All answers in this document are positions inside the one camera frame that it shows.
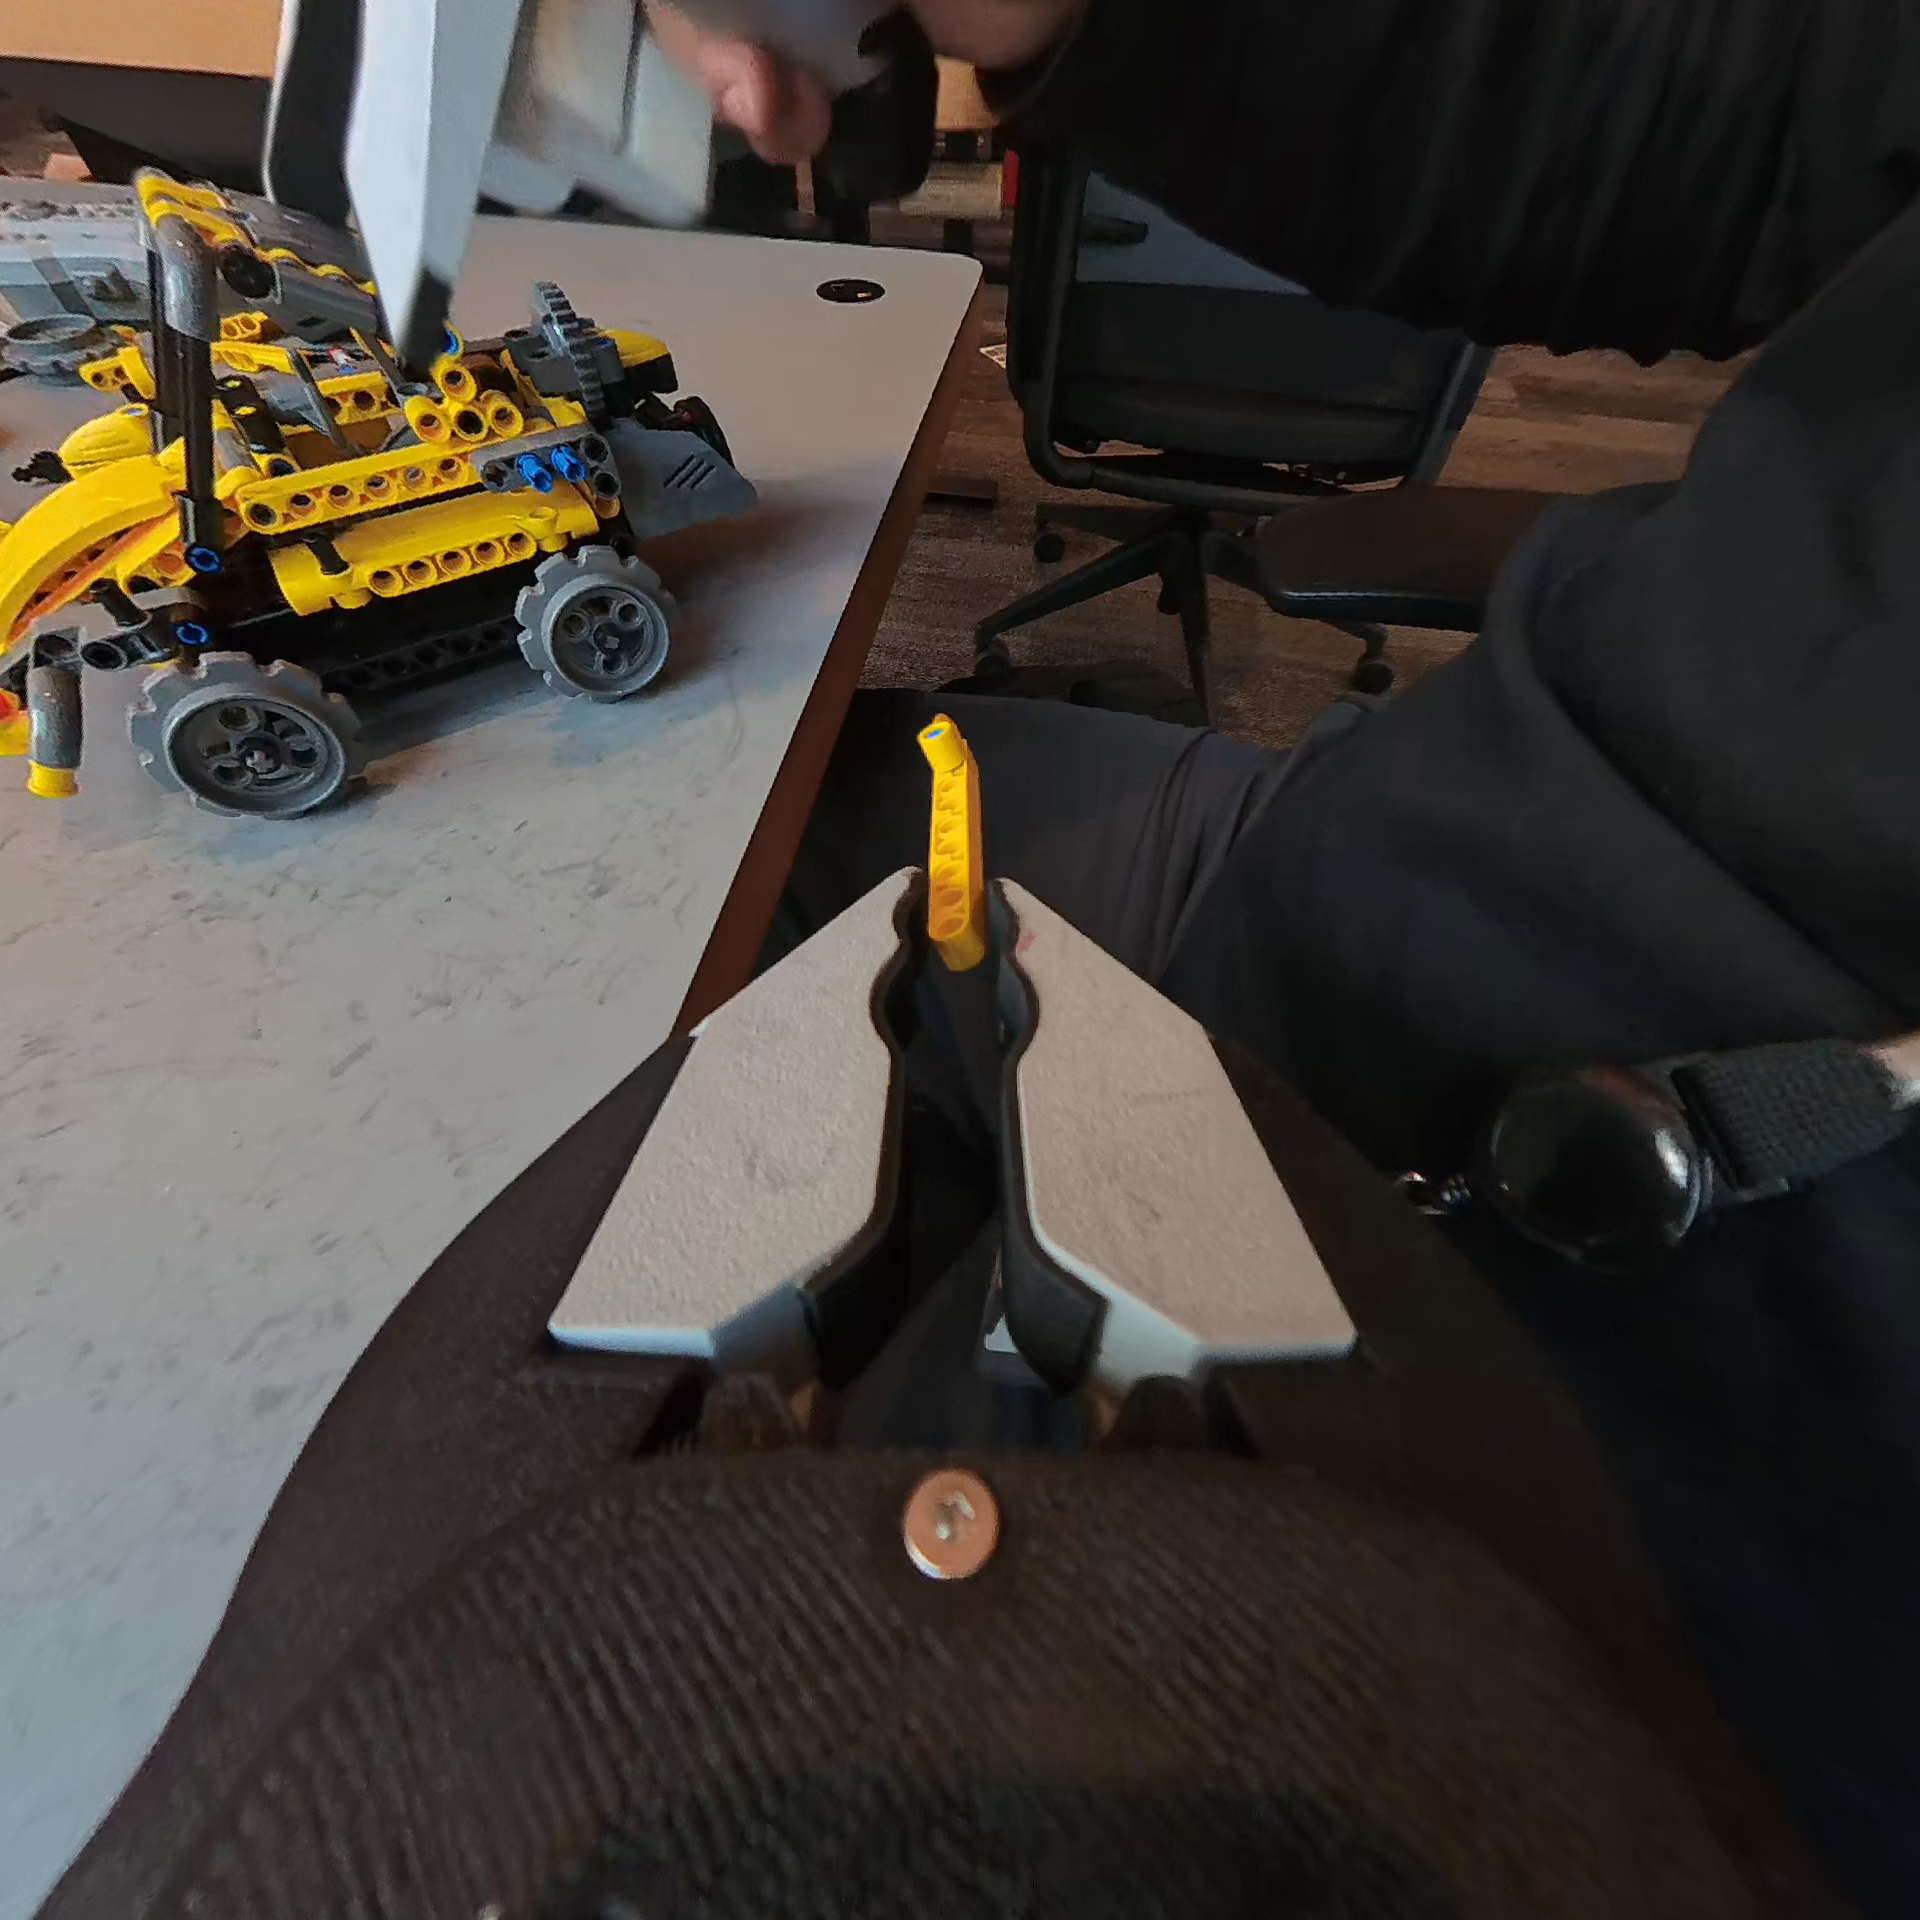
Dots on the person's right hand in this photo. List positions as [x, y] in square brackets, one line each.
[781, 92]

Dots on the person's dark clothing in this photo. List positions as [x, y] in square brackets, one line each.
[1573, 900]

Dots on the long yellow brick beam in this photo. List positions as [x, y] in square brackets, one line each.
[955, 870]

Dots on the grey toy wheel hub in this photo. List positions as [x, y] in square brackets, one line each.
[52, 343]

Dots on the black office chair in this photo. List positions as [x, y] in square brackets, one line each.
[1245, 376]

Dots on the yellow brick toy car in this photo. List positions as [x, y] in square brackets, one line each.
[375, 497]

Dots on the person's right forearm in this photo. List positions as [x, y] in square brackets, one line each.
[1501, 149]

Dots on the grey brick battery box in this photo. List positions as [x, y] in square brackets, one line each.
[73, 249]

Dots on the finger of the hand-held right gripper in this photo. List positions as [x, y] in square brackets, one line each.
[433, 149]

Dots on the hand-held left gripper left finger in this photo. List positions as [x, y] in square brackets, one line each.
[736, 1185]

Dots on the wood rimmed grey table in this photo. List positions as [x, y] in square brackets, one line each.
[135, 30]

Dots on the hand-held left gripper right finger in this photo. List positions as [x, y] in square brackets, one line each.
[1168, 1185]

